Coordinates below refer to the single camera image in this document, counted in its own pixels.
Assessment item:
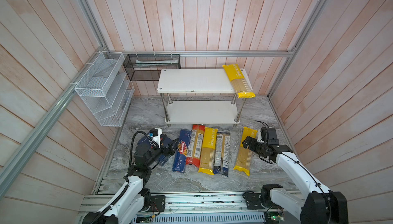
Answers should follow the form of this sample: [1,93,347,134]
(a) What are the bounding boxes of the blue Barilla spaghetti bag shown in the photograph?
[172,129,191,173]

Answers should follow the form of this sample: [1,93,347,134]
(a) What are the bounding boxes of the black mesh wall basket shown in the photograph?
[123,53,181,81]

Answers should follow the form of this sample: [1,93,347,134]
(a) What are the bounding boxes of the white wire mesh organizer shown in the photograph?
[75,52,134,127]

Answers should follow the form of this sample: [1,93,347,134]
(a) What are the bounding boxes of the white two-tier shelf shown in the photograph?
[157,69,246,126]

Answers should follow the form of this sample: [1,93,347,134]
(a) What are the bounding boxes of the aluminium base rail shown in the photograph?
[76,191,308,224]

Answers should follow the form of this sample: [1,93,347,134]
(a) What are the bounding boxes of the blue Barilla rigatoni box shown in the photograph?
[134,128,175,168]

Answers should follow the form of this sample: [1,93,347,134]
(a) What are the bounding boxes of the yellow pastatime spaghetti bag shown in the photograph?
[233,127,258,177]
[223,63,255,99]
[198,127,218,175]

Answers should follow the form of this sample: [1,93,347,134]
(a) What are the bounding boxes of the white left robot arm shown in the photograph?
[82,139,179,224]

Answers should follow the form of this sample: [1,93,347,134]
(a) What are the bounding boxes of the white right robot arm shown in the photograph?
[240,127,349,224]

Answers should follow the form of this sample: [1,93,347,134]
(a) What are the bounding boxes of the clear blue-ended spaghetti bag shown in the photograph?
[213,133,230,177]

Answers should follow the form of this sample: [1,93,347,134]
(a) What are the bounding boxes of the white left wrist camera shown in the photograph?
[148,128,162,148]

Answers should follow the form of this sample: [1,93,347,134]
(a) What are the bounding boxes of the red spaghetti bag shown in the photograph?
[186,124,205,168]

